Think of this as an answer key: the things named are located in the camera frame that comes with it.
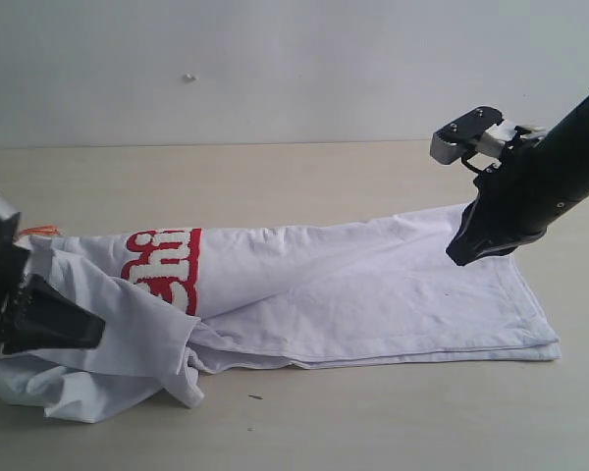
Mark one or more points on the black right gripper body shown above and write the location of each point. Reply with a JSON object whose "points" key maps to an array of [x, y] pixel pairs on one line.
{"points": [[549, 179]]}

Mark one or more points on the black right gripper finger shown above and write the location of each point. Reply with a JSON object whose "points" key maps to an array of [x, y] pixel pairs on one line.
{"points": [[470, 247], [475, 219]]}

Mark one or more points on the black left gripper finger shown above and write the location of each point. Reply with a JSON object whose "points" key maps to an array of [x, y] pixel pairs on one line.
{"points": [[42, 318]]}

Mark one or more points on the white t-shirt red lettering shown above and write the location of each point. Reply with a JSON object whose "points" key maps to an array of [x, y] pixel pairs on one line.
{"points": [[180, 302]]}

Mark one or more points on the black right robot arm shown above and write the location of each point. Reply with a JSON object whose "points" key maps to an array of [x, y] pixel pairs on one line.
{"points": [[502, 144]]}

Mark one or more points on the orange neck label tag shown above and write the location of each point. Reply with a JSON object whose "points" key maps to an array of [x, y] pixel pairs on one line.
{"points": [[46, 230]]}

